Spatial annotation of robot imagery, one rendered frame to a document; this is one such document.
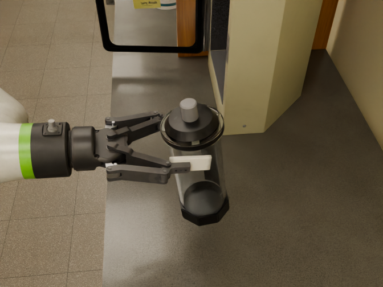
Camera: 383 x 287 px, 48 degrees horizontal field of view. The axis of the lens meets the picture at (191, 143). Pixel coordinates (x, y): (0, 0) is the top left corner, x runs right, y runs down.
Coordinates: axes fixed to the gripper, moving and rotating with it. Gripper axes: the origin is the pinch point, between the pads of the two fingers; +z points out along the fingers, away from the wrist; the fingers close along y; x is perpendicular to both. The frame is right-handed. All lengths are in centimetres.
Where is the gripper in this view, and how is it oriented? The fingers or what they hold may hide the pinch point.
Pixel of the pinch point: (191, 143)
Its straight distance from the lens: 75.9
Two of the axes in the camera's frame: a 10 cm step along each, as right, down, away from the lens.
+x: -0.8, 7.4, 6.7
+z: 9.8, -0.5, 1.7
